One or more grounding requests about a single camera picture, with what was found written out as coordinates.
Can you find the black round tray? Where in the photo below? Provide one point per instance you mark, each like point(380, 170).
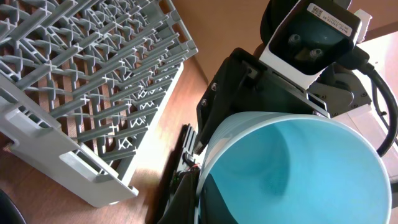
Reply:
point(10, 214)

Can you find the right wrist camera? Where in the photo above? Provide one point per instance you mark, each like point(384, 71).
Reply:
point(304, 37)

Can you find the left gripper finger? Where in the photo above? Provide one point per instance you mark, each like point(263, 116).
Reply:
point(181, 209)

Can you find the blue plastic cup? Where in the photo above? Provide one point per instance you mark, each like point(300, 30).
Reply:
point(263, 167)

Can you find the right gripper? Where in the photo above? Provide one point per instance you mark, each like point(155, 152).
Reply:
point(243, 83)

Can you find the grey dishwasher rack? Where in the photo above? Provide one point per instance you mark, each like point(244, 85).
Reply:
point(84, 84)

